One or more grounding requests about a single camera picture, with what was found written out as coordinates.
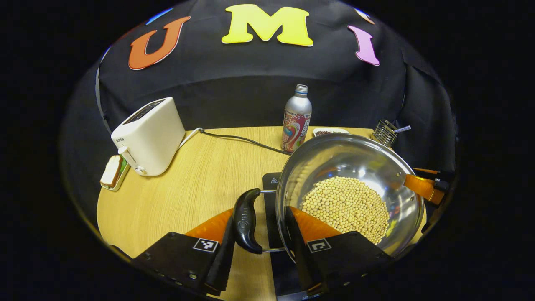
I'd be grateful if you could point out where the white toaster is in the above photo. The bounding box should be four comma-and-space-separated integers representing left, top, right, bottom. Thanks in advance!
111, 97, 186, 176

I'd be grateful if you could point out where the white rectangular plate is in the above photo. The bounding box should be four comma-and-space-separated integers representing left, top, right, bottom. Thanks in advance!
99, 155, 130, 192

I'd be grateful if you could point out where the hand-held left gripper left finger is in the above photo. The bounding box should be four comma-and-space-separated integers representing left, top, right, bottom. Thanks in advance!
132, 208, 237, 297

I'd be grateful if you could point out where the steel pot with black handle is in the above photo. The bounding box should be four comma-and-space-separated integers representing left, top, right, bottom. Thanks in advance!
233, 133, 425, 262

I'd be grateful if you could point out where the black power cable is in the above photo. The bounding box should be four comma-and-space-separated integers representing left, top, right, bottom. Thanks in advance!
199, 129, 292, 156

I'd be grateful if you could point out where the black induction cooktop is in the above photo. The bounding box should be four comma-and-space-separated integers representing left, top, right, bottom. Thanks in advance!
262, 172, 303, 301

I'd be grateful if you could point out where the pile of soybeans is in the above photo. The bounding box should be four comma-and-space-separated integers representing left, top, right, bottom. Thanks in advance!
301, 177, 390, 245

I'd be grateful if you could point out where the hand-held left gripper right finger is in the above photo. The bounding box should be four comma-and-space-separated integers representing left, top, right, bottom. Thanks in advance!
284, 206, 393, 295

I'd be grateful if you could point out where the silver bottle with red label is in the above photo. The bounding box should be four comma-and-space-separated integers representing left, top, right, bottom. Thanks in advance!
281, 84, 313, 153

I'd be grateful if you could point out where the small metal wire basket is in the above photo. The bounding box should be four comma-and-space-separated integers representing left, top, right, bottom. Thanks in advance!
370, 120, 411, 148

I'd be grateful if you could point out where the white dish of beans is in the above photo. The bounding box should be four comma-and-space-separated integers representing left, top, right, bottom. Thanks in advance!
313, 128, 350, 138

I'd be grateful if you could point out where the sandwich with lettuce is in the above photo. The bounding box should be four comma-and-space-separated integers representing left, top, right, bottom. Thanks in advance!
100, 155, 122, 189

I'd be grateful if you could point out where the black backdrop cloth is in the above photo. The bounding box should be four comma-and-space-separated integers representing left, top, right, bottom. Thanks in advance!
63, 0, 458, 218

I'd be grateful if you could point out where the white toaster cable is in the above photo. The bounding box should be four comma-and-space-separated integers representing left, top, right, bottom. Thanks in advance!
179, 127, 204, 150

